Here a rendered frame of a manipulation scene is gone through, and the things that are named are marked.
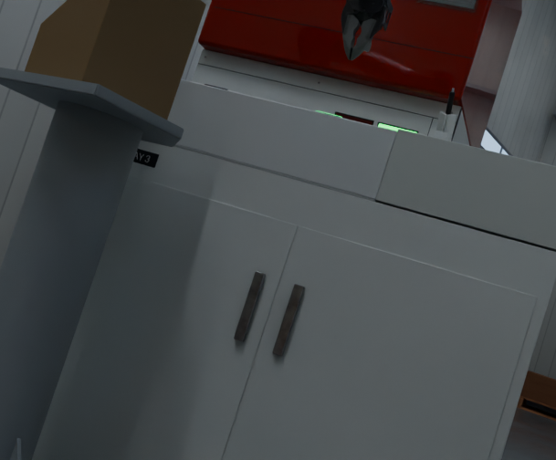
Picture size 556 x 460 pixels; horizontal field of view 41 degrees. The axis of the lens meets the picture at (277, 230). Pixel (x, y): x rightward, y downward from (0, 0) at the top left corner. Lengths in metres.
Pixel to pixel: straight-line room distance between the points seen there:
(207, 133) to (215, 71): 0.78
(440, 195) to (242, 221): 0.39
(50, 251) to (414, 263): 0.65
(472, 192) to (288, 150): 0.37
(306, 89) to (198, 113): 0.68
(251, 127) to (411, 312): 0.50
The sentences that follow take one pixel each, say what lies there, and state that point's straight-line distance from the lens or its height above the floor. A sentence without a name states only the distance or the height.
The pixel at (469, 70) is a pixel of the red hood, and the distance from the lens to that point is 2.11.
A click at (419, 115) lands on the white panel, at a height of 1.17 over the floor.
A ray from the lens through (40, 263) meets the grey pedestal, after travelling 1.34.
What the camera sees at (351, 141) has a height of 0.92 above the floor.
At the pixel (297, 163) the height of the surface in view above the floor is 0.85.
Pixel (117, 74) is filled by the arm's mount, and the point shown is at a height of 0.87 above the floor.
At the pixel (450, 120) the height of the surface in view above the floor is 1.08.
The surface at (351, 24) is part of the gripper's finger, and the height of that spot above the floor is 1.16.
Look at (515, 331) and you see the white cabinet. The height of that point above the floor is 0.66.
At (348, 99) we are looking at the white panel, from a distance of 2.18.
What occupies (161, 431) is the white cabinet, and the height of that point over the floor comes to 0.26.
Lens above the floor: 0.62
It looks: 3 degrees up
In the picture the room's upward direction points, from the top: 18 degrees clockwise
